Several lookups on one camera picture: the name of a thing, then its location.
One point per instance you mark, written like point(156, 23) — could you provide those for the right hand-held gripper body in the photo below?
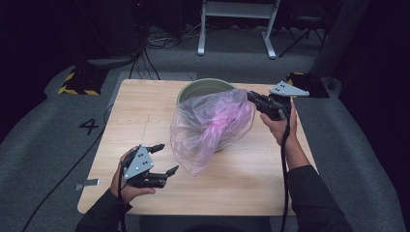
point(277, 106)

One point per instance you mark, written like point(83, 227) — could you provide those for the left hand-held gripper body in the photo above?
point(138, 162)

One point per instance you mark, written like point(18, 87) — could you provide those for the pink translucent plastic bag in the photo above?
point(209, 125)

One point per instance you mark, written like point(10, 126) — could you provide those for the green round bin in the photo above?
point(203, 87)

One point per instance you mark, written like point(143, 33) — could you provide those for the person's right hand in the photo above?
point(277, 129)

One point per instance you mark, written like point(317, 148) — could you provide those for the person's left hand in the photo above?
point(117, 185)

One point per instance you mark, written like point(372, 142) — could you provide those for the black yellow striped base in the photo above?
point(82, 82)
point(314, 85)

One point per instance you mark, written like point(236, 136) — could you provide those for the grey tape piece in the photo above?
point(87, 184)

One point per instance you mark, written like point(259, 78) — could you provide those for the black tripod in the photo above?
point(303, 32)

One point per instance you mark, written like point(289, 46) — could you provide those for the white metal stand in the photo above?
point(238, 9)

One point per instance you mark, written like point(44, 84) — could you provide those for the grey pillar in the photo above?
point(338, 35)

